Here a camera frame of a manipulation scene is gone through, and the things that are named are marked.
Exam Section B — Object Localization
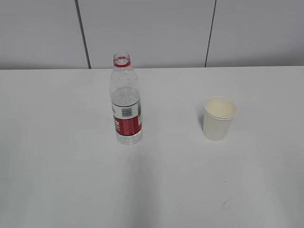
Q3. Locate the clear water bottle red label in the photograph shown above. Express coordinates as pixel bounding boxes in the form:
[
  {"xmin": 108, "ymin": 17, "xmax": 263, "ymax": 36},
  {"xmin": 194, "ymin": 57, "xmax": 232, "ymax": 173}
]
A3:
[{"xmin": 110, "ymin": 52, "xmax": 142, "ymax": 145}]

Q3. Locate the white paper cup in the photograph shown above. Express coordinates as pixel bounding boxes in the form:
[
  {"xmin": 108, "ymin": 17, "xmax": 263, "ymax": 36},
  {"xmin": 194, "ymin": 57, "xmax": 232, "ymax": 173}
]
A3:
[{"xmin": 203, "ymin": 96, "xmax": 237, "ymax": 141}]

